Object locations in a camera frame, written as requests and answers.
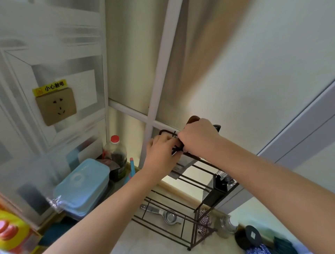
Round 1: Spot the person's right hand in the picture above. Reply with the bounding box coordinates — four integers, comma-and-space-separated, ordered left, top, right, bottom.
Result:
177, 118, 226, 160

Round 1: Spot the person's left hand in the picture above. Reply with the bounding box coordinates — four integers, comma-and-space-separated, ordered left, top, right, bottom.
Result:
143, 134, 184, 181

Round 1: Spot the brown handled kitchen knife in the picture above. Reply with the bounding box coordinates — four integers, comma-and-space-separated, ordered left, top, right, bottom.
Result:
170, 115, 201, 180

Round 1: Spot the dark brown metal rack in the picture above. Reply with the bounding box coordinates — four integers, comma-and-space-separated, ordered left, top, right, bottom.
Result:
132, 125, 240, 252

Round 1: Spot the person's right forearm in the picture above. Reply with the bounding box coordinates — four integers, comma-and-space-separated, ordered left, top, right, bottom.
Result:
208, 136, 335, 254

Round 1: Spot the person's left forearm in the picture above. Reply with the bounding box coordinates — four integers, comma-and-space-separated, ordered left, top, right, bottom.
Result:
43, 167, 169, 254

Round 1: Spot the blue and pink brush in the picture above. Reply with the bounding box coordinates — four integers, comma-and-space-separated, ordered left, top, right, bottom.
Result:
123, 157, 136, 185

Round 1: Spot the dark sauce bottle red cap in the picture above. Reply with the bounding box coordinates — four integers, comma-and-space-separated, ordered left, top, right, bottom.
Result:
103, 135, 128, 182

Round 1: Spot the black utensil holder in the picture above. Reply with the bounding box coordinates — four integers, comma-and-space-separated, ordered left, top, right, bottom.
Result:
203, 173, 237, 207

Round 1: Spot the dark red packet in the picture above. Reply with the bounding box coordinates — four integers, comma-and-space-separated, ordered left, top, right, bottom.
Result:
100, 158, 121, 172

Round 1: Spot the metal lemon squeezer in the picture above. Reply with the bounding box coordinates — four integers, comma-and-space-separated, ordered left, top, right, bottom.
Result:
140, 204, 182, 226

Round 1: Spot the red white patterned cloth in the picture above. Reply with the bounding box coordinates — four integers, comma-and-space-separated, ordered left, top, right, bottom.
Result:
198, 208, 213, 236

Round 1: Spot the clear glass jar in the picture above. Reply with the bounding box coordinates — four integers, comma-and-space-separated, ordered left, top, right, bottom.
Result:
217, 215, 239, 239

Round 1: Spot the light blue lidded food container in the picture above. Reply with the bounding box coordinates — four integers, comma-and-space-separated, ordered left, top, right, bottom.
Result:
53, 158, 110, 210

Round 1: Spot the black round lid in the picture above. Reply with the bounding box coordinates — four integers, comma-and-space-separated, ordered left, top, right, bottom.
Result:
234, 225, 263, 250

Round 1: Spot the blue checkered cloth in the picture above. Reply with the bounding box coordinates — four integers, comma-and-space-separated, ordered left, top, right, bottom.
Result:
246, 244, 275, 254

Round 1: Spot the yellow warning sticker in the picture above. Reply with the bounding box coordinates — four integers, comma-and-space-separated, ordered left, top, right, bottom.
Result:
32, 79, 68, 97

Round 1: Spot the dark green ribbed item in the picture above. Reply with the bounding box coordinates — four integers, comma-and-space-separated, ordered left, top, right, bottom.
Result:
272, 236, 299, 254

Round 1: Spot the dark teal cloth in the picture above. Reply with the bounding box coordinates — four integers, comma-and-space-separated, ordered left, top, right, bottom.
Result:
39, 217, 80, 247

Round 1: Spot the yellow and red packet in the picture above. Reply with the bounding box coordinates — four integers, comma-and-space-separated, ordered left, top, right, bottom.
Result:
0, 203, 42, 254

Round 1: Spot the white window frame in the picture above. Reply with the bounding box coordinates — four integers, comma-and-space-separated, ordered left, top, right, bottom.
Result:
108, 0, 184, 169

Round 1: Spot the grey door frame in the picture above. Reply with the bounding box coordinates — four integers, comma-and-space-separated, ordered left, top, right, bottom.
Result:
215, 80, 335, 214

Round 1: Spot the gold wall socket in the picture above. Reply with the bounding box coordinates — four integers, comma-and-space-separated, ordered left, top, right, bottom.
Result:
35, 87, 77, 126

